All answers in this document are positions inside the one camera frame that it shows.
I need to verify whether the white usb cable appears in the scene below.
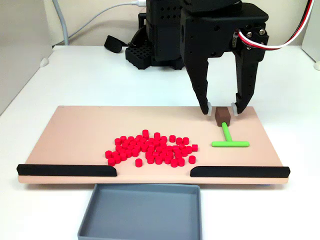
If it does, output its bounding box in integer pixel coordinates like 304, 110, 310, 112
67, 0, 149, 41

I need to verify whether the red white black servo cable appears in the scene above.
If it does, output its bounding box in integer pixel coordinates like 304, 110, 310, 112
234, 0, 317, 52

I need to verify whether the black foam rail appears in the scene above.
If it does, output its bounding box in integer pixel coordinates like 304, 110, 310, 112
16, 163, 118, 178
189, 165, 291, 178

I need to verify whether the green tool with brown handle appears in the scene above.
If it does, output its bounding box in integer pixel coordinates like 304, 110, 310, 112
211, 106, 250, 148

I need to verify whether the grey hose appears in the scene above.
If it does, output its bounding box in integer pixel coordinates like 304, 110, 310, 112
51, 0, 70, 46

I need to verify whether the pink board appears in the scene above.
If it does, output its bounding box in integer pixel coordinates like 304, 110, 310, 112
17, 105, 291, 186

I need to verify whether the grey plastic tray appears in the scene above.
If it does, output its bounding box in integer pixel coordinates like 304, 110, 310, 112
76, 183, 203, 240

